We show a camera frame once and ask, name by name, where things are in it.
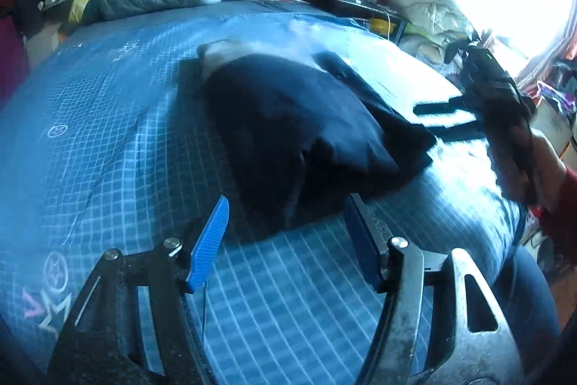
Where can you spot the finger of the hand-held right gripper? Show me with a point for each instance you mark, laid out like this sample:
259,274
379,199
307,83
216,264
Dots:
460,133
444,106

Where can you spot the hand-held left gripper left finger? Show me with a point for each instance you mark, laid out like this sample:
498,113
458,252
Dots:
208,245

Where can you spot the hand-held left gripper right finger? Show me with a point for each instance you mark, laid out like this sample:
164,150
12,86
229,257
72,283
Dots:
363,247

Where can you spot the dark navy pants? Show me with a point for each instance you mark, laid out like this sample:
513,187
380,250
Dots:
297,132

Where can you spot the person's right forearm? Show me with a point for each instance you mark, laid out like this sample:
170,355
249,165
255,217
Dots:
563,222

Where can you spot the person's right hand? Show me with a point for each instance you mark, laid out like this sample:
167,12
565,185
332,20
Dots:
549,168

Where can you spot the pile of folded bedding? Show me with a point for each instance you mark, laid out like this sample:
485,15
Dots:
419,10

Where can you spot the dark side table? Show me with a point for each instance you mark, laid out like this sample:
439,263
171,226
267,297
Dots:
347,6

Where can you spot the blue grid bed sheet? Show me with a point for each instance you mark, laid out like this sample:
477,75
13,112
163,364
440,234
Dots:
126,132

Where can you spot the person's leg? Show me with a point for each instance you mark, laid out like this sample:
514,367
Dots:
527,304

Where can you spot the white bedside cabinet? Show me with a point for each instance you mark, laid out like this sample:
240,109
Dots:
43,42

